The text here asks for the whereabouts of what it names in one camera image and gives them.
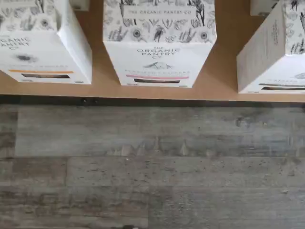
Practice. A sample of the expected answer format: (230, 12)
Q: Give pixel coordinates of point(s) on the white floral cracker box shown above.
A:
(262, 7)
(79, 4)

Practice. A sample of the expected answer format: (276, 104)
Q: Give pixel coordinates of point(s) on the white box pink strip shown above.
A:
(157, 57)

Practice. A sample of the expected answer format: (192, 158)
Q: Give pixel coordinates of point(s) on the white box orange strip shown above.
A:
(35, 47)

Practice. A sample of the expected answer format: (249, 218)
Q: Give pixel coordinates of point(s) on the wooden shelf board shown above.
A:
(219, 81)

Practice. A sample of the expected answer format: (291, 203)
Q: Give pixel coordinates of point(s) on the white box green strip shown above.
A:
(262, 59)

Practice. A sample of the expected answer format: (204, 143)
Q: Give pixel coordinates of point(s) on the black metal shelf frame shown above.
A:
(166, 103)

